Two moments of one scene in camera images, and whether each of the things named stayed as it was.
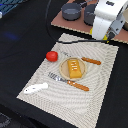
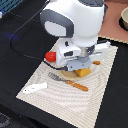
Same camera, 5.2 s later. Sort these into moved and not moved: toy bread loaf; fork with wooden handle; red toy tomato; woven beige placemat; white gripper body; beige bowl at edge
Moved: toy bread loaf; white gripper body
Not moved: beige bowl at edge; fork with wooden handle; red toy tomato; woven beige placemat
